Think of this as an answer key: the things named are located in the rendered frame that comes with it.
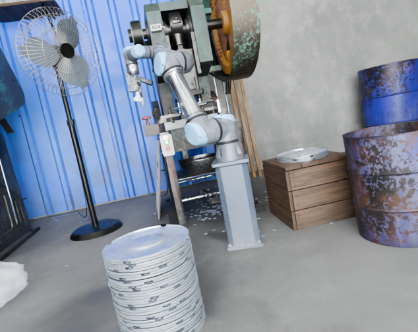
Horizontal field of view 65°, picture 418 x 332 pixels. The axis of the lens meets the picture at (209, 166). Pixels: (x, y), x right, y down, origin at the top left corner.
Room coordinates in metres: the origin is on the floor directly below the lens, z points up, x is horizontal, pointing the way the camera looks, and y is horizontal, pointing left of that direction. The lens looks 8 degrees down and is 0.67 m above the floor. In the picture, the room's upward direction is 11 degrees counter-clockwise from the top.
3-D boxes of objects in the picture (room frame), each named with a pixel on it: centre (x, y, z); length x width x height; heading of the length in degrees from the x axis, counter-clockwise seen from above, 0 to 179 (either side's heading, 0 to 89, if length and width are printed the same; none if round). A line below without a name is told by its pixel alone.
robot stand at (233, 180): (1.66, -0.11, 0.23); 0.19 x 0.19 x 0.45; 83
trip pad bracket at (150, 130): (2.14, 0.32, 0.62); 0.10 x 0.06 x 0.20; 99
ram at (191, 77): (2.37, 0.04, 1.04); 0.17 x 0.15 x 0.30; 9
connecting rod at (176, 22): (2.41, 0.05, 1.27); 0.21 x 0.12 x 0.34; 9
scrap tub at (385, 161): (1.44, -0.83, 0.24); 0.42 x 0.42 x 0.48
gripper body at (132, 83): (2.13, 0.37, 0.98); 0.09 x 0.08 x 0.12; 99
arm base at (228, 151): (1.66, -0.11, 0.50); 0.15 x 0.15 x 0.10
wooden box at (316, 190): (1.89, -0.55, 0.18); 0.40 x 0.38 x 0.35; 7
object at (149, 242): (1.06, 0.25, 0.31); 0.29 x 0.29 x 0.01
